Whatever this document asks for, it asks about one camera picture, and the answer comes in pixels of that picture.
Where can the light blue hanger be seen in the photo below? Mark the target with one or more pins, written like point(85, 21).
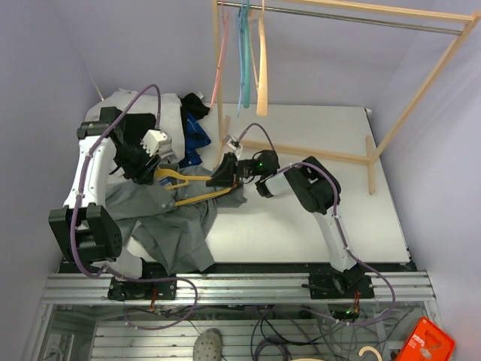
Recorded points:
point(240, 60)

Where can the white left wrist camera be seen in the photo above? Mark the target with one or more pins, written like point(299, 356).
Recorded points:
point(156, 142)

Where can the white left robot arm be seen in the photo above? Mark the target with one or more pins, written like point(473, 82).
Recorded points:
point(86, 233)

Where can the orange plastic case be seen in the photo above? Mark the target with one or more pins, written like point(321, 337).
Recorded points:
point(427, 342)

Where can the aluminium rail frame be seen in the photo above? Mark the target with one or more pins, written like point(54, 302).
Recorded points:
point(261, 310)

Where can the black garment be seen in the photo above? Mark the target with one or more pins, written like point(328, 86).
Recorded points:
point(193, 105)

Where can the grey shirt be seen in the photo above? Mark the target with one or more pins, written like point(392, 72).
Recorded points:
point(174, 236)

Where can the natural wooden hanger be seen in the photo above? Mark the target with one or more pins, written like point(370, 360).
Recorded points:
point(262, 86)

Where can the yellow hanger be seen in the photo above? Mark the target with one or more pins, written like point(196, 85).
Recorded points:
point(184, 181)

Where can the wooden clothes rack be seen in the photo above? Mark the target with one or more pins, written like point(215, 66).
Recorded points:
point(469, 23)

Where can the pink wire hanger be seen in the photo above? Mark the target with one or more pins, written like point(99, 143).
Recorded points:
point(221, 23)

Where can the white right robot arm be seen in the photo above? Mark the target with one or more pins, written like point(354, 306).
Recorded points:
point(316, 189)

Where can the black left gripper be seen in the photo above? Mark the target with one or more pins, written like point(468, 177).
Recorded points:
point(143, 174)

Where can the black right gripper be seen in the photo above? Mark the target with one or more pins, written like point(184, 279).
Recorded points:
point(224, 176)

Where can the beige curved hanger piece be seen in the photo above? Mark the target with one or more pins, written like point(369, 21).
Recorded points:
point(370, 351)

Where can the grey perforated shoe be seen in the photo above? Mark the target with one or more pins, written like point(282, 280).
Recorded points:
point(208, 346)

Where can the white shirt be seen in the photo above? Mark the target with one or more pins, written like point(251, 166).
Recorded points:
point(143, 113)

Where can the teal hanger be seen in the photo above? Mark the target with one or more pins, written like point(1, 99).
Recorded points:
point(246, 56)

